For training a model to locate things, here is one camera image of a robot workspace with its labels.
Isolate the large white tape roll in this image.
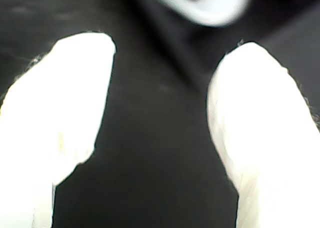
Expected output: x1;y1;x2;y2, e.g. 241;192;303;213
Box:
149;0;252;28

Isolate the black compartment tray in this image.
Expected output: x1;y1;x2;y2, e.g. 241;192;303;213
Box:
122;0;320;76

